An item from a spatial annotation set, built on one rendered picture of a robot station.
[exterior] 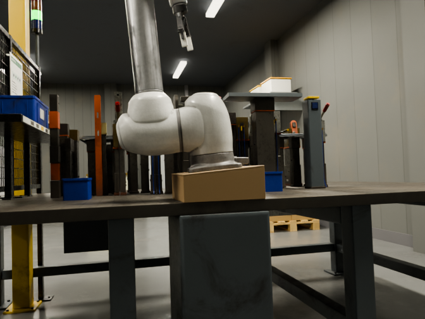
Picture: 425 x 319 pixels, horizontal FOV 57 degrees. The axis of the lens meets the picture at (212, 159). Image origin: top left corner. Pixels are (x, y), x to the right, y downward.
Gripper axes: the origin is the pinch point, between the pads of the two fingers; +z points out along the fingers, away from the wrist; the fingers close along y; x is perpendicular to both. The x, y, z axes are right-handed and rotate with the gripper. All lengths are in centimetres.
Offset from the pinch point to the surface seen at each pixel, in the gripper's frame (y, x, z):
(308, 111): -2, -53, 44
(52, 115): -24, 67, 21
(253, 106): -9.2, -27.5, 36.7
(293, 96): -7, -47, 36
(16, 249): 10, 131, 92
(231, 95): -16.7, -18.6, 29.8
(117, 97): -11.4, 37.8, 18.6
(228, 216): -80, -15, 70
